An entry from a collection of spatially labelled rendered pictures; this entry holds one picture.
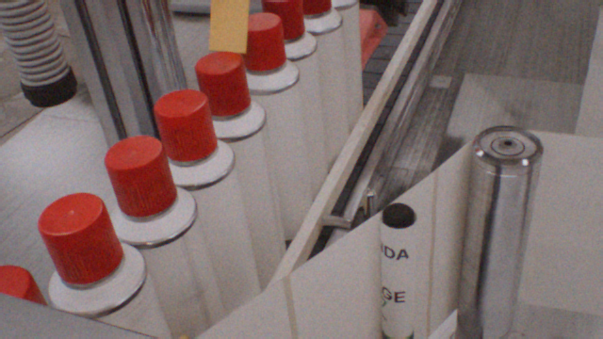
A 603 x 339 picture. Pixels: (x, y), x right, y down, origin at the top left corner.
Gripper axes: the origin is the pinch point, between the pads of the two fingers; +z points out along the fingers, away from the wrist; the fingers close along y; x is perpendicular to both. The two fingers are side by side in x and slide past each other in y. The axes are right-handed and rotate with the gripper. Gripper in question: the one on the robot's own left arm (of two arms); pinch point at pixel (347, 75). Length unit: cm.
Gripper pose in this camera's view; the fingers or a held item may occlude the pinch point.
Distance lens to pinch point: 69.5
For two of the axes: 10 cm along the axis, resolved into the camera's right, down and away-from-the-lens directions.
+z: -1.5, 9.9, 0.1
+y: 9.3, 1.4, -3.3
